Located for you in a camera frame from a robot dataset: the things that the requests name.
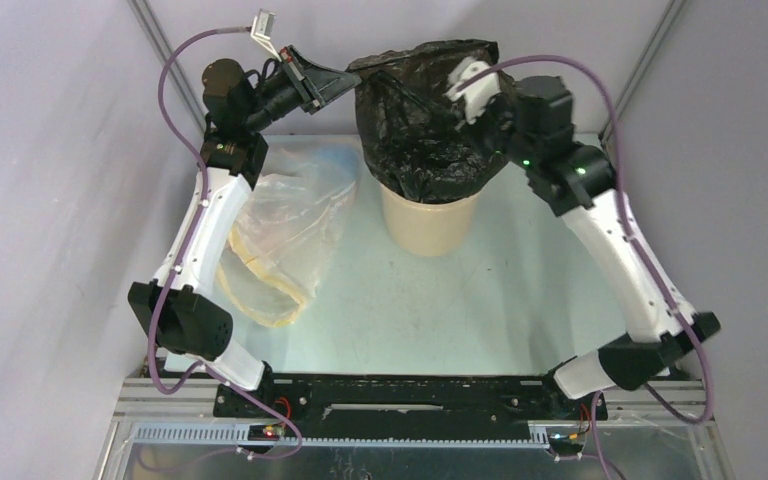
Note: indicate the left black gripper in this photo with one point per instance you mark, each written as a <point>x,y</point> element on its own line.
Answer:
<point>319,84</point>

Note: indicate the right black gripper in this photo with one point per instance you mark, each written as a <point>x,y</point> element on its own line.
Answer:
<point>499,111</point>

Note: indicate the black trash bag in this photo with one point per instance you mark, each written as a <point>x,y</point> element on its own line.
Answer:
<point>410,131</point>

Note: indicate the clear plastic bag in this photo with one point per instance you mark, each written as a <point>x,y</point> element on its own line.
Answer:
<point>283,238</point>

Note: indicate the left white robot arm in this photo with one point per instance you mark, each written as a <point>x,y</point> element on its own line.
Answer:
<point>182,309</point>

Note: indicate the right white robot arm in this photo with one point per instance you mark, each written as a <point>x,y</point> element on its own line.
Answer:
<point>582,189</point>

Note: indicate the beige plastic trash bin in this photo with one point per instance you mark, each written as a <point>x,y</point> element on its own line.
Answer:
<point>427,230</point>

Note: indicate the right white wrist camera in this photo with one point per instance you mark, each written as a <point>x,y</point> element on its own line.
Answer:
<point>475,97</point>

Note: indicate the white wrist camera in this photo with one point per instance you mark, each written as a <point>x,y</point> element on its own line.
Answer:
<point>261,31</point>
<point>475,97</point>

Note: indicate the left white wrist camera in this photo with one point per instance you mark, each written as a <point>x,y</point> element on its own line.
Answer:
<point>261,31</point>

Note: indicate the right aluminium frame post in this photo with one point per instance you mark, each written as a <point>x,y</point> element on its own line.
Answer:
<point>670,17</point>

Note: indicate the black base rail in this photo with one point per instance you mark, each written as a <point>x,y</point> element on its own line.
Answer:
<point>425,409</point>

